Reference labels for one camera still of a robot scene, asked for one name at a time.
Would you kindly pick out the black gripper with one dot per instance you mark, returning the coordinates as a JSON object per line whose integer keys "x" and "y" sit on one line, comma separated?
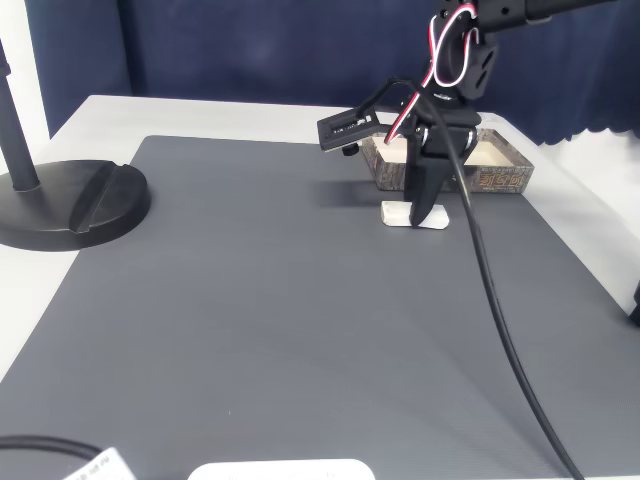
{"x": 436, "y": 144}

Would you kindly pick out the white rectangular block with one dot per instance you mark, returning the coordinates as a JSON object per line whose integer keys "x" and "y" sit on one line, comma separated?
{"x": 395, "y": 215}

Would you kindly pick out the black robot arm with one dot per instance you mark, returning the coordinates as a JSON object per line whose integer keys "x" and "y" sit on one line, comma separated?
{"x": 505, "y": 11}

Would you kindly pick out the patterned open cardboard box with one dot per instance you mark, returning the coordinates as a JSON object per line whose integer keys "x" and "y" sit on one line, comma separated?
{"x": 500, "y": 181}

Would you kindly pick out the grey rubber table mat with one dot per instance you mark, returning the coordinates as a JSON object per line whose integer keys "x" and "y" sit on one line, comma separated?
{"x": 300, "y": 325}

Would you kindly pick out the dark blue curtain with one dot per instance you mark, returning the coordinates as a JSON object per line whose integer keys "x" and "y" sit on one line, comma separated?
{"x": 250, "y": 50}

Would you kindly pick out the black object at table edge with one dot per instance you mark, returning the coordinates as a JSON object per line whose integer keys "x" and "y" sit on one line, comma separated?
{"x": 636, "y": 310}

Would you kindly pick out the white flat device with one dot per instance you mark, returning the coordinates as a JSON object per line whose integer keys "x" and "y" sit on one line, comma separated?
{"x": 280, "y": 472}

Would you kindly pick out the black round stand base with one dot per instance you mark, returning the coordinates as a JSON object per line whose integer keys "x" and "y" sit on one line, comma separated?
{"x": 50, "y": 200}

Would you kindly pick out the black stand pole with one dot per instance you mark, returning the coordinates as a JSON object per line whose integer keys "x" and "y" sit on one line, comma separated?
{"x": 17, "y": 150}

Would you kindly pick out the black gripper camera mount plate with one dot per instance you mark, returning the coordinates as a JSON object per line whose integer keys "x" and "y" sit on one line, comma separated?
{"x": 350, "y": 127}

